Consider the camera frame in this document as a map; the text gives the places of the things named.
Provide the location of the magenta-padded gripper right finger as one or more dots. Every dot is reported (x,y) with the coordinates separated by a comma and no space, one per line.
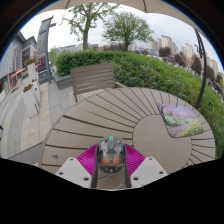
(146,171)

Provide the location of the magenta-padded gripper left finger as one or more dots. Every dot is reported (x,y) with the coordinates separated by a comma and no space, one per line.
(75,171)

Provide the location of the transparent computer mouse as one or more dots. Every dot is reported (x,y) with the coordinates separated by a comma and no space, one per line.
(111,155)

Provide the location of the flower print mouse pad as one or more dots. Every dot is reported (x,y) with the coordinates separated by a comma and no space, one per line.
(180,120)

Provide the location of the low white flower planter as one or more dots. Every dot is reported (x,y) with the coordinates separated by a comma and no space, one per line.
(31,101)

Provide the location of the brown slatted patio chair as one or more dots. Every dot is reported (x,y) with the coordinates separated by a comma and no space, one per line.
(93,78)

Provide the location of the green hedge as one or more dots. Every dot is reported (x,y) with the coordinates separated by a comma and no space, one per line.
(156,73)

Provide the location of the tall white flower planter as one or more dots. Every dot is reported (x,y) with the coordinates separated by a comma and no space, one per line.
(30,71)

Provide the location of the grey shopfront building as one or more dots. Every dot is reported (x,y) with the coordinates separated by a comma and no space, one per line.
(13,56)

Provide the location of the distant apartment blocks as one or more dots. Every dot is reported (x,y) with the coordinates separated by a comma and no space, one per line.
(166,42)

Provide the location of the grey sign pylon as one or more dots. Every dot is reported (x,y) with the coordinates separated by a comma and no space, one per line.
(42,40)

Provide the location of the thin sparse tree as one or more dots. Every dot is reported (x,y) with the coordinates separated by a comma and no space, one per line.
(85,33)

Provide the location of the round leafy tree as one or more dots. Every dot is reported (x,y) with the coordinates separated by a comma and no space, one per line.
(126,30)

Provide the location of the grey stone planter wall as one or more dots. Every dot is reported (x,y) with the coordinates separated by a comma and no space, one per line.
(64,81)

